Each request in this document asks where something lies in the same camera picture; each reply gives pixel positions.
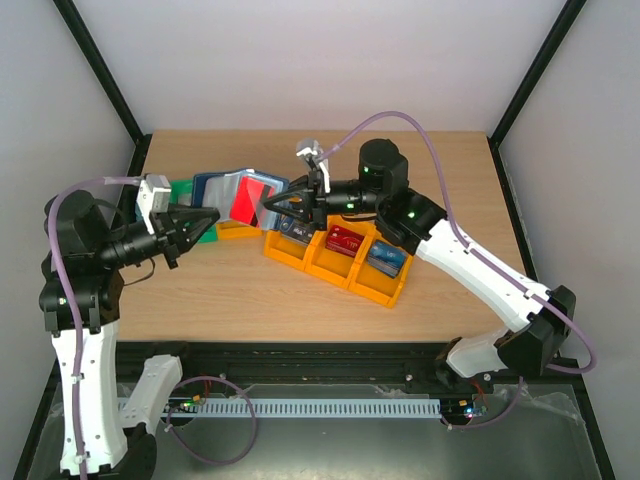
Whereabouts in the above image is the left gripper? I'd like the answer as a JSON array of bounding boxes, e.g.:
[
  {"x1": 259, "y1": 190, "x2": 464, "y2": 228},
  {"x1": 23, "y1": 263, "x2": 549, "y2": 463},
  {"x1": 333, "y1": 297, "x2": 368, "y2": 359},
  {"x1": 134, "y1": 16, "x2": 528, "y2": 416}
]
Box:
[{"x1": 97, "y1": 202, "x2": 220, "y2": 268}]

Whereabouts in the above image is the red credit card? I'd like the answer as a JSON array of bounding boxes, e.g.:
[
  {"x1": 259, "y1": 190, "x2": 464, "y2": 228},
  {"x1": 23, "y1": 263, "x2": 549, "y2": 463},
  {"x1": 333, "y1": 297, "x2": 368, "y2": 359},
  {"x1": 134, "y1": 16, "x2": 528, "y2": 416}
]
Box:
[{"x1": 230, "y1": 177, "x2": 274, "y2": 228}]

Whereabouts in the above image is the blue leather card holder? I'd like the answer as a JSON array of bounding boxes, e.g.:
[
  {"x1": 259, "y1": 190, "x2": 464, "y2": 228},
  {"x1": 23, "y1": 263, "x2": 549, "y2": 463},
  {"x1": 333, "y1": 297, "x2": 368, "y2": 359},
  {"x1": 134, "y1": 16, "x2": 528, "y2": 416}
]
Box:
[{"x1": 192, "y1": 168, "x2": 289, "y2": 231}]

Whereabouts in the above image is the yellow triple storage bin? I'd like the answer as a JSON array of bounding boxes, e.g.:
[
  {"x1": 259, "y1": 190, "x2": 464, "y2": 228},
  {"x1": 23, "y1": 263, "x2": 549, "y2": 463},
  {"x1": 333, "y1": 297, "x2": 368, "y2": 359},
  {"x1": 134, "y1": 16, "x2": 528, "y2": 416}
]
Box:
[{"x1": 263, "y1": 216, "x2": 413, "y2": 308}]

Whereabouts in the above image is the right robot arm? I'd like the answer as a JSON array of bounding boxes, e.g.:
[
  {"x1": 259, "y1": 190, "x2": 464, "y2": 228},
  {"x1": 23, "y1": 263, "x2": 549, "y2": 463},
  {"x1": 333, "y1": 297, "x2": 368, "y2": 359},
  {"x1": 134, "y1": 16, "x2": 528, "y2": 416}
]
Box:
[{"x1": 260, "y1": 139, "x2": 576, "y2": 392}]

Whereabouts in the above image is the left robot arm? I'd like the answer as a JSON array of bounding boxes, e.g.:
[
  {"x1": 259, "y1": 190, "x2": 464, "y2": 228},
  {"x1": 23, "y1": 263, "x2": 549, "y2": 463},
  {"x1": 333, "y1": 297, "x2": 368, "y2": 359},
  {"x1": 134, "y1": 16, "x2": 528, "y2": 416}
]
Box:
[{"x1": 39, "y1": 190, "x2": 220, "y2": 479}]

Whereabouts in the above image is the black card stack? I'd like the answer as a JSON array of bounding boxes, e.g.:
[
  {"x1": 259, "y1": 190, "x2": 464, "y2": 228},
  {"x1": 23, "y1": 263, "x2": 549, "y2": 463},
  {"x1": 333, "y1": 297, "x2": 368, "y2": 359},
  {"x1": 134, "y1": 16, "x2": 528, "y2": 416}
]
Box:
[{"x1": 280, "y1": 220, "x2": 314, "y2": 246}]

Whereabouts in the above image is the red card stack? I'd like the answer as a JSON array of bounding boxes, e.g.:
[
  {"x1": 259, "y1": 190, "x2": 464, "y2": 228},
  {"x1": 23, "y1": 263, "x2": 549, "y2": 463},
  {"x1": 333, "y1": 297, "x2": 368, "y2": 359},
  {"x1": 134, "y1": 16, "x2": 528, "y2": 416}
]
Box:
[{"x1": 325, "y1": 225, "x2": 364, "y2": 258}]

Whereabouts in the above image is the blue card stack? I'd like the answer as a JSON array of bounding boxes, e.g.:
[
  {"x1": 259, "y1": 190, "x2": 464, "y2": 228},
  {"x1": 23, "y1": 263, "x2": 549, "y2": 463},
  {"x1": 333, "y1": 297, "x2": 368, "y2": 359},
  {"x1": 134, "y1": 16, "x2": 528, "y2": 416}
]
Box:
[{"x1": 367, "y1": 240, "x2": 407, "y2": 278}]

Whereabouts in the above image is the yellow single storage bin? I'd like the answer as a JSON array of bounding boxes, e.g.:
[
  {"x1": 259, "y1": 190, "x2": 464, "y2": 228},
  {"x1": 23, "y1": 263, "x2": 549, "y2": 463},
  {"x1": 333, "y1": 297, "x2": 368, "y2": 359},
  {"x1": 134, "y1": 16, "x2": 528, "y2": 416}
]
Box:
[{"x1": 215, "y1": 220, "x2": 263, "y2": 241}]

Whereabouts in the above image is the green storage bin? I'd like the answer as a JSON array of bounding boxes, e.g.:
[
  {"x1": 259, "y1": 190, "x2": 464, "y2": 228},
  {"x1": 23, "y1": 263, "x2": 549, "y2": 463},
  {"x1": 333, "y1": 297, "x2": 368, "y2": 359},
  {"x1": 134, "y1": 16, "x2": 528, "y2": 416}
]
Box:
[{"x1": 169, "y1": 179, "x2": 218, "y2": 244}]

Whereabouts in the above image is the black storage bin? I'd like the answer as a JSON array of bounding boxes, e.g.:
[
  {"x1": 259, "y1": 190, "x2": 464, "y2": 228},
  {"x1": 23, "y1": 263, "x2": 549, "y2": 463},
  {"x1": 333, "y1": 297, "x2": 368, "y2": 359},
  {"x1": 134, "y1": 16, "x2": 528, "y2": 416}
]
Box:
[{"x1": 131, "y1": 203, "x2": 142, "y2": 223}]

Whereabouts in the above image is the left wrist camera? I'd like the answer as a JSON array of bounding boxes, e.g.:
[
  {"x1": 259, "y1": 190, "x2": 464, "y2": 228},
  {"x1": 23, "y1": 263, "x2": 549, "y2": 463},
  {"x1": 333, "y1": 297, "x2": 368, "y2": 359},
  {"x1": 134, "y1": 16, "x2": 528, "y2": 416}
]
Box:
[{"x1": 136, "y1": 174, "x2": 171, "y2": 234}]

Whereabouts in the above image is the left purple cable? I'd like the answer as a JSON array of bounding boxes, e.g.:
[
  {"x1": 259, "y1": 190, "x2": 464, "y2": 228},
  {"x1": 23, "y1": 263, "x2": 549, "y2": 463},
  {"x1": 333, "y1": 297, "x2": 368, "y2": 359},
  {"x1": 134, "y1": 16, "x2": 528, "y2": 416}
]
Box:
[{"x1": 47, "y1": 174, "x2": 259, "y2": 480}]

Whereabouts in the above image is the purple cable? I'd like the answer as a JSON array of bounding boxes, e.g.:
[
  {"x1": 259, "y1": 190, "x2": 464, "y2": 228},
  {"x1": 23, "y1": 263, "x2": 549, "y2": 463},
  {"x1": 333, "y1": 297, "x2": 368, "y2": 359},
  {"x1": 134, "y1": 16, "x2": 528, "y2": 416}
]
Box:
[
  {"x1": 319, "y1": 110, "x2": 599, "y2": 433},
  {"x1": 47, "y1": 174, "x2": 259, "y2": 480}
]

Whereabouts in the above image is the black aluminium frame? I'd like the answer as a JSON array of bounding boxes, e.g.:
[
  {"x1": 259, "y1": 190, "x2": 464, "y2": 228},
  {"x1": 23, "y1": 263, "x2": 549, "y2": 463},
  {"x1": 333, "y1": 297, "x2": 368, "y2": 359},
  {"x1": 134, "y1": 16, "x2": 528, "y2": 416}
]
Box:
[{"x1": 9, "y1": 0, "x2": 617, "y2": 480}]

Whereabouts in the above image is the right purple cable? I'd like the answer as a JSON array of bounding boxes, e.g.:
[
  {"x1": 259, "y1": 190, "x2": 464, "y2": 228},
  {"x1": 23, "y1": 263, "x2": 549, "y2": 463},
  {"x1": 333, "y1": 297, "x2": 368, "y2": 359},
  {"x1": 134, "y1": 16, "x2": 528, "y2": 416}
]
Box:
[{"x1": 319, "y1": 110, "x2": 599, "y2": 433}]

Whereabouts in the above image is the light blue cable duct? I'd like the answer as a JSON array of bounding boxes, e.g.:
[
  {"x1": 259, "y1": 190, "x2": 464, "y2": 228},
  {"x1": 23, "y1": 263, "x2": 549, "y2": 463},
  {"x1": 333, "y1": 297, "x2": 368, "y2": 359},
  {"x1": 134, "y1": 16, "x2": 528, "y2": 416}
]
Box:
[{"x1": 171, "y1": 398, "x2": 441, "y2": 419}]

